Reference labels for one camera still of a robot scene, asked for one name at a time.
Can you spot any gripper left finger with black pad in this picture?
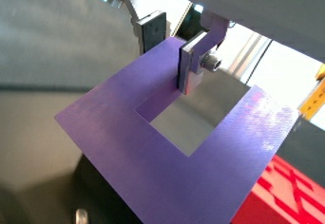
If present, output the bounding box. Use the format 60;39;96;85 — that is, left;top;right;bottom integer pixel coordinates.
123;0;167;54

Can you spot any red board with cutouts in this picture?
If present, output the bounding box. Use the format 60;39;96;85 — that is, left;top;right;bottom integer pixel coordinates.
231;156;325;224

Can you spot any purple U-shaped block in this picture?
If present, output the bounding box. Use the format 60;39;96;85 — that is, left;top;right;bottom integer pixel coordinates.
56;38;298;224

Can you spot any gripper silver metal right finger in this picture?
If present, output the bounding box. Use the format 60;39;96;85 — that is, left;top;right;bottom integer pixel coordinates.
177;10;228;94

